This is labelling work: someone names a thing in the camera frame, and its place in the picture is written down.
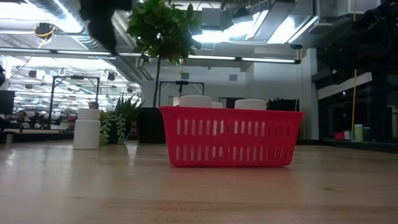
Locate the dark green cup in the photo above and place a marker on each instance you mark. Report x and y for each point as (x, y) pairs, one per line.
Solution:
(367, 134)

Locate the spiky green succulent plant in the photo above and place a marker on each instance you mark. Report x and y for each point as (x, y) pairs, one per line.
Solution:
(127, 109)

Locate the trailing green succulent plant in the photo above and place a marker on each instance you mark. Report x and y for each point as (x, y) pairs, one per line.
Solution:
(107, 129)

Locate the long ceiling light bar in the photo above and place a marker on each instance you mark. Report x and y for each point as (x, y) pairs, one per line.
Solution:
(242, 58)

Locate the light green cup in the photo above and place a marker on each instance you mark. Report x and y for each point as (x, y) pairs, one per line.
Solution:
(358, 133)

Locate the tall black metal frame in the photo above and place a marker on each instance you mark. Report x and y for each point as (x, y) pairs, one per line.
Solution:
(53, 99)

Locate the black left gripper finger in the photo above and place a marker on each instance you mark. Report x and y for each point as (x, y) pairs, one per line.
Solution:
(104, 34)

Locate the low black metal frame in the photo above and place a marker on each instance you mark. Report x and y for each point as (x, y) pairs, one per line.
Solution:
(182, 83)

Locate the person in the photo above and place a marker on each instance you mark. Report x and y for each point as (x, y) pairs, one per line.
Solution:
(93, 105)
(20, 116)

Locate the black plant pot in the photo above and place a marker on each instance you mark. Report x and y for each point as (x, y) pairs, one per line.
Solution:
(150, 126)

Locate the black monitor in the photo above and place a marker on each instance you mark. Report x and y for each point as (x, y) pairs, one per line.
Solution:
(7, 102)

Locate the small red box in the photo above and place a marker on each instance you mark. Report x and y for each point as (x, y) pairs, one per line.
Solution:
(339, 136)

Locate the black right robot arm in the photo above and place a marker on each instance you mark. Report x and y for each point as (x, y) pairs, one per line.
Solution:
(370, 34)

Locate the tall green leafy tree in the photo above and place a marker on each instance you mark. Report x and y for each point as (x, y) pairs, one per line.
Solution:
(164, 31)

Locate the white pill bottle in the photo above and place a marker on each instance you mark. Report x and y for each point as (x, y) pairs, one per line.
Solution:
(196, 101)
(217, 105)
(87, 130)
(250, 104)

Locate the red slotted plastic basket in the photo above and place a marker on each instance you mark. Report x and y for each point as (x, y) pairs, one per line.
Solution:
(230, 137)

